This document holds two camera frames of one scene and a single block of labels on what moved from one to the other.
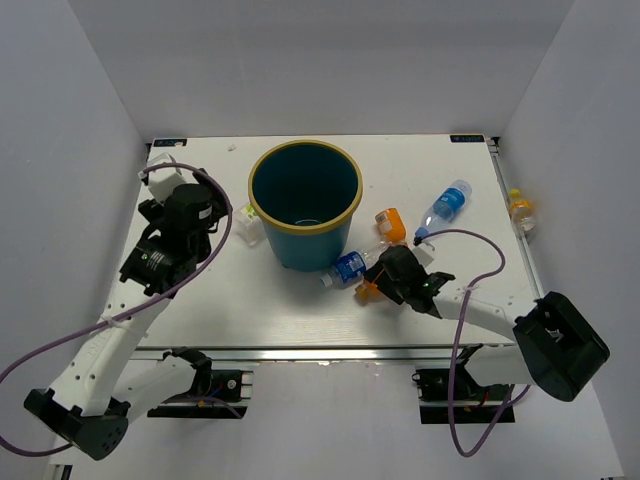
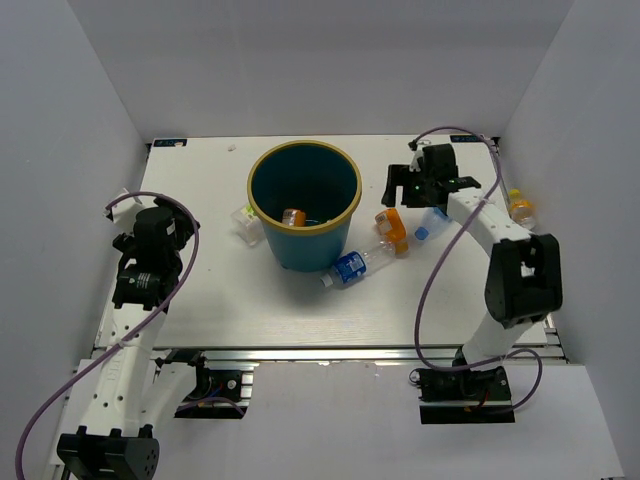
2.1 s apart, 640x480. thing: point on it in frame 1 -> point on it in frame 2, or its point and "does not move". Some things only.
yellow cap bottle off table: (522, 211) does not move
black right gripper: (382, 282) -> (400, 176)
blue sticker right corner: (466, 138) does not move
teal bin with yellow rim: (305, 194) does not move
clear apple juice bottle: (250, 227) does not move
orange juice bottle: (367, 291) -> (293, 217)
